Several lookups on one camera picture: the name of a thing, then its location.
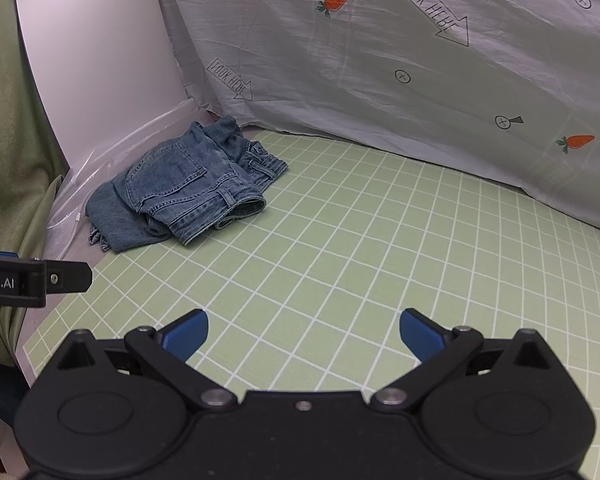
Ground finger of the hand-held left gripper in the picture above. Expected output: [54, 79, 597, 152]
[44, 260, 94, 294]

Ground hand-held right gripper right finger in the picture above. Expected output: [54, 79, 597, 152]
[369, 309, 561, 414]

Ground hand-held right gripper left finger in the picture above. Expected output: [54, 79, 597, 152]
[55, 309, 239, 414]

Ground blue denim jeans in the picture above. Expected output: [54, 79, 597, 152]
[85, 115, 289, 254]

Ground clear plastic sheet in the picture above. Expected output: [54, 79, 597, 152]
[44, 100, 217, 262]

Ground green grid mat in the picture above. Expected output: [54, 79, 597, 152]
[22, 130, 600, 480]

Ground green curtain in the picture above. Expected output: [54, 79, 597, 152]
[0, 0, 76, 367]

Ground white board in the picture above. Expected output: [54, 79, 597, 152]
[15, 0, 202, 172]

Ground grey carrot print sheet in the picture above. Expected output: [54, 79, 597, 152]
[147, 0, 600, 235]

